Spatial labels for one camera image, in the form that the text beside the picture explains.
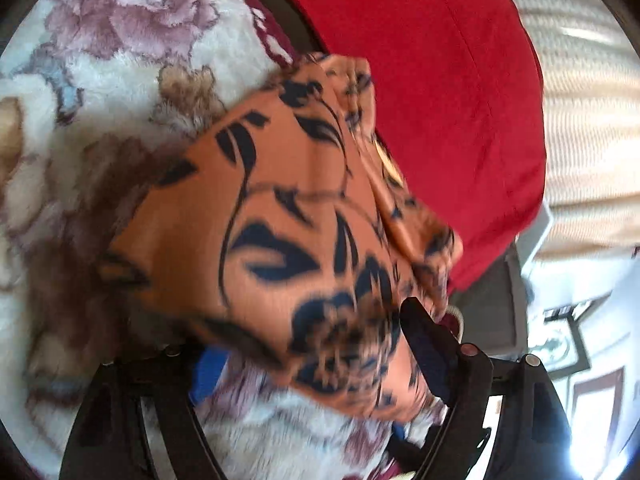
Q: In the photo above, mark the orange floral blouse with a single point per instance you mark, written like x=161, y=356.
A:
x=300, y=220

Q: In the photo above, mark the red pillow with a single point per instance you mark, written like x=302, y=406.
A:
x=450, y=85

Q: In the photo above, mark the cream dotted curtain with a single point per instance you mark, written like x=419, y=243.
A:
x=585, y=110

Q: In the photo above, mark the floral plush blanket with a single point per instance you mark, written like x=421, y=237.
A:
x=100, y=85

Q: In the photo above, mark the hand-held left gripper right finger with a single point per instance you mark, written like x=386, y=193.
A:
x=425, y=345

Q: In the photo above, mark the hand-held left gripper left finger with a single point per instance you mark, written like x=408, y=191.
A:
x=207, y=375

